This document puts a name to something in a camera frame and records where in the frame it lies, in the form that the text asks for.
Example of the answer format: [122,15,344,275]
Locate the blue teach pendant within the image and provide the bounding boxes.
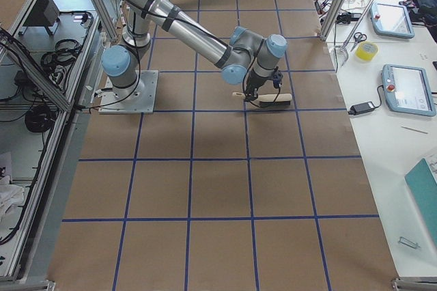
[370,3,415,39]
[381,64,436,117]

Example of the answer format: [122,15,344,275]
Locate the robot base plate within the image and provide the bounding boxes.
[98,70,159,114]

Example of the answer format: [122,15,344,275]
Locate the aluminium frame post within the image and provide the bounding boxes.
[320,0,363,42]

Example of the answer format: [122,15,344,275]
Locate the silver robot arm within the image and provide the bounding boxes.
[125,0,287,102]

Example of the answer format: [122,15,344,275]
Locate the scissors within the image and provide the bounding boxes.
[350,32,367,51]

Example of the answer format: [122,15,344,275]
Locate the black power adapter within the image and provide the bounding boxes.
[348,101,376,115]

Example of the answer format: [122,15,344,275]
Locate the beige hand brush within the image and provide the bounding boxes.
[232,92,292,108]

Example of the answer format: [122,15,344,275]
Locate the yellow tape roll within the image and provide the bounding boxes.
[355,41,379,62]

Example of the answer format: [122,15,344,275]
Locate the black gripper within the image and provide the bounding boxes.
[243,72,266,102]

